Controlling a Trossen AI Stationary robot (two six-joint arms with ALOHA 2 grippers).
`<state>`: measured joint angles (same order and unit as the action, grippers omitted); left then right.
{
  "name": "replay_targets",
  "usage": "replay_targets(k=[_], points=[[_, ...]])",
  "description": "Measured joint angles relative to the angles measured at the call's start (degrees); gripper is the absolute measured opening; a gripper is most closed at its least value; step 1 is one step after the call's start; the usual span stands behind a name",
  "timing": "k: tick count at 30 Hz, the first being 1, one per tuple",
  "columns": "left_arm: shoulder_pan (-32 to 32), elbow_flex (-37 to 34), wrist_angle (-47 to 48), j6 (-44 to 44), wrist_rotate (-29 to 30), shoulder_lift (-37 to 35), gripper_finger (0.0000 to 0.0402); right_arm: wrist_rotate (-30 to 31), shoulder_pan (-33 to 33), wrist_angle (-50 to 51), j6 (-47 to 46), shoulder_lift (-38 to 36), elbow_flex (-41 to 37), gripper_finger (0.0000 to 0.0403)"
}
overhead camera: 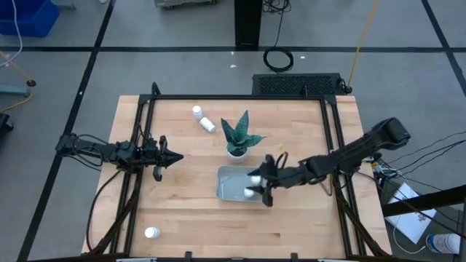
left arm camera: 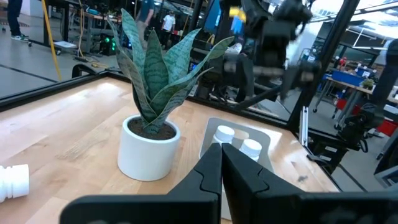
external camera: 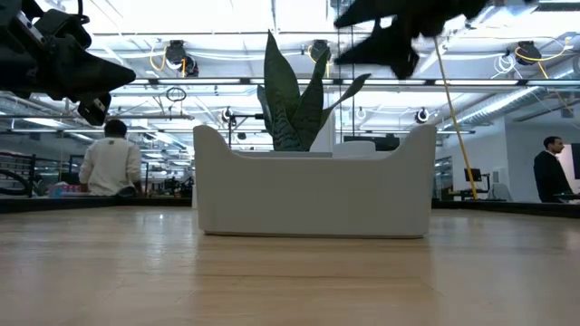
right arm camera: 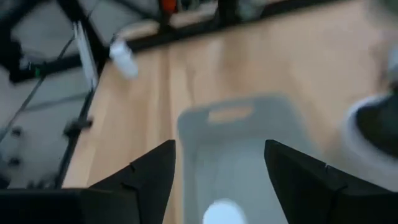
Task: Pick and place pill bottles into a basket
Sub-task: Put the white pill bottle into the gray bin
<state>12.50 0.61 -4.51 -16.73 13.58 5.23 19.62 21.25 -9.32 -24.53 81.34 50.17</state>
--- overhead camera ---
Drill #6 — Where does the black beam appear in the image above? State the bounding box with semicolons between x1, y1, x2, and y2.
382;184;466;218

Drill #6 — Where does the white cable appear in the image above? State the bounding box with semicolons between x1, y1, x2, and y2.
0;0;23;68

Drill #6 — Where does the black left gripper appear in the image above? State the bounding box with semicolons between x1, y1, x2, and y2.
140;135;184;182

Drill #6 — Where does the snake plant in white pot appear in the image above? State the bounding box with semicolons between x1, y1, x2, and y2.
220;109;267;164

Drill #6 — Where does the blue plastic bin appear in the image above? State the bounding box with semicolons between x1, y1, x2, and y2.
0;0;60;39

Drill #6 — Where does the clear water bottle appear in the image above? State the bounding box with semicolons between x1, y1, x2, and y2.
425;232;462;255

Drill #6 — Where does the black object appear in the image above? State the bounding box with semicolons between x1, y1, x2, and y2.
0;113;15;132

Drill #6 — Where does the coiled black cable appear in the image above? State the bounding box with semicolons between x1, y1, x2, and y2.
262;0;295;74

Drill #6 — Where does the yellow cord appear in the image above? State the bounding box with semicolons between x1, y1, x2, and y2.
347;0;381;94
0;49;36;114

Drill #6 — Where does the grey metal foot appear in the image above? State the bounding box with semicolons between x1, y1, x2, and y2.
0;84;32;98

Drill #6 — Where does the grey plastic basket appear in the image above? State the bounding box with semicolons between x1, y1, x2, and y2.
216;165;269;202

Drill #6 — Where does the black pillar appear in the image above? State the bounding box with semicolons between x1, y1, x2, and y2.
234;0;264;51

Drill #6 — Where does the black perforated computer case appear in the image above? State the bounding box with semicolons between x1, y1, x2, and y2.
251;73;347;97

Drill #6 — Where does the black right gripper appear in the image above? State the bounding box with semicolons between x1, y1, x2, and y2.
248;154;309;207

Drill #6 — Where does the white paper sheet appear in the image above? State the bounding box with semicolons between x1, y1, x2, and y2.
384;180;438;245

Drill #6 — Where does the black aluminium table frame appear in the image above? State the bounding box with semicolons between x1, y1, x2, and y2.
87;82;393;262

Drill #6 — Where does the grey device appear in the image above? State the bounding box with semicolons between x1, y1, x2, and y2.
154;0;219;9

